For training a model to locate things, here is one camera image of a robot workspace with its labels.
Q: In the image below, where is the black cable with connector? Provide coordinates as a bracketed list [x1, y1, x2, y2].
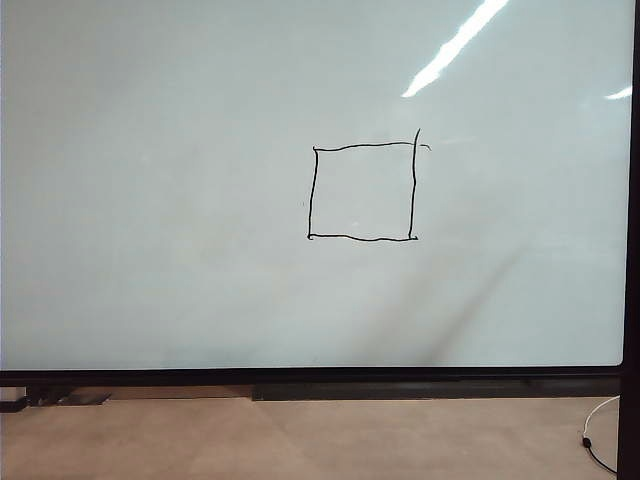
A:
[581, 435, 619, 474]

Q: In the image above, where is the black base beam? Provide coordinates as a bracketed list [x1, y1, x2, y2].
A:
[251, 378, 621, 402]

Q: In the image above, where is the whiteboard with black frame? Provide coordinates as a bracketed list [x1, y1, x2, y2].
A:
[0, 0, 640, 480]

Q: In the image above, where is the white cable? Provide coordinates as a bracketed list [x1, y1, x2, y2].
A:
[581, 396, 621, 436]

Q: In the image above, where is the black stand foot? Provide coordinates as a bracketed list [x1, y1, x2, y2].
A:
[0, 387, 29, 413]

